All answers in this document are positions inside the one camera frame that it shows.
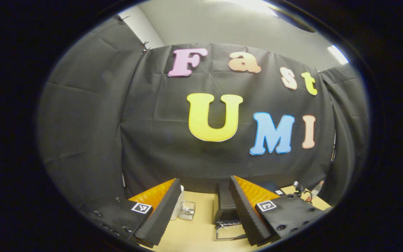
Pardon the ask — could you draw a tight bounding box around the large ceiling light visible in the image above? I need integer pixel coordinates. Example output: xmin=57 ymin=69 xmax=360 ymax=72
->
xmin=236 ymin=0 xmax=279 ymax=14

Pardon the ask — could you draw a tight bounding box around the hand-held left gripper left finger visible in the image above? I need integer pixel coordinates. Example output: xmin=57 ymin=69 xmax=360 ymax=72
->
xmin=79 ymin=178 xmax=183 ymax=248

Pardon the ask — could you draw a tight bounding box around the small ceiling light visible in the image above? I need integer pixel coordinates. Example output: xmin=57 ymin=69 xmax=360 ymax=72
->
xmin=327 ymin=45 xmax=349 ymax=65

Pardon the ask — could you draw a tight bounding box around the black electric oven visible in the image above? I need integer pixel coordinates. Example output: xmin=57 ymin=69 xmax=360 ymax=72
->
xmin=215 ymin=180 xmax=286 ymax=241

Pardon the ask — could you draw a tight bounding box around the black backdrop cloth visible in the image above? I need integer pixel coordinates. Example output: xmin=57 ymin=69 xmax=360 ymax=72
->
xmin=37 ymin=16 xmax=370 ymax=207

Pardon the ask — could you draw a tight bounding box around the small clear bottle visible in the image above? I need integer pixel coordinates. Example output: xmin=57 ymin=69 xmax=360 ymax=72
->
xmin=310 ymin=180 xmax=325 ymax=199

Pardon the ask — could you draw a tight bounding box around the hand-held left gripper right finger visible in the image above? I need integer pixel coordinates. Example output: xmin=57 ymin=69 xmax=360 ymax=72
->
xmin=229 ymin=175 xmax=332 ymax=246

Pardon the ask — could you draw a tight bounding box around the black device with cables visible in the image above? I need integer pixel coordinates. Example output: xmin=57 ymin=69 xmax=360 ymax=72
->
xmin=294 ymin=181 xmax=313 ymax=204

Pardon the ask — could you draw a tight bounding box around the white toaster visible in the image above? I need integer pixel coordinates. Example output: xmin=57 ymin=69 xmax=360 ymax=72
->
xmin=169 ymin=185 xmax=185 ymax=221

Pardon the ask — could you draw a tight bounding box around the clear glass cup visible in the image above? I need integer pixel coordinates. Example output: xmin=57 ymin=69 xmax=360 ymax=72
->
xmin=178 ymin=200 xmax=196 ymax=221

